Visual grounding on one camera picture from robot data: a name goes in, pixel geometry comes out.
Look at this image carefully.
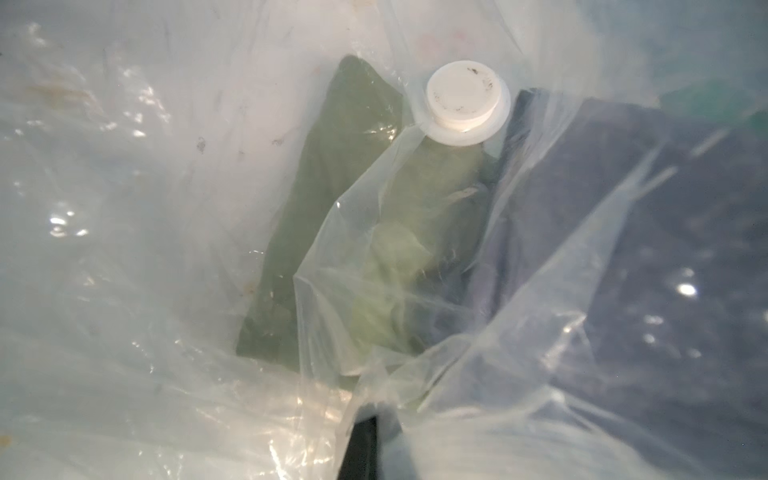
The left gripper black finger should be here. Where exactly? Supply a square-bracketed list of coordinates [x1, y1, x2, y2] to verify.
[337, 416, 379, 480]

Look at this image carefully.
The olive green garment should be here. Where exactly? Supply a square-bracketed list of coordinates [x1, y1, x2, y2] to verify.
[235, 56, 501, 376]

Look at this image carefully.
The clear plastic vacuum bag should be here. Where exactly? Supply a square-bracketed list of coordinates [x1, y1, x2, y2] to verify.
[1, 1, 767, 479]

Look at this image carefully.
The navy blue garment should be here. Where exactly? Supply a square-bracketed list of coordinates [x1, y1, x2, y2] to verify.
[419, 88, 768, 480]

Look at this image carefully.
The white vacuum bag valve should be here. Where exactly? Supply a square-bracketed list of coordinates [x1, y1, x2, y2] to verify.
[411, 60, 512, 147]

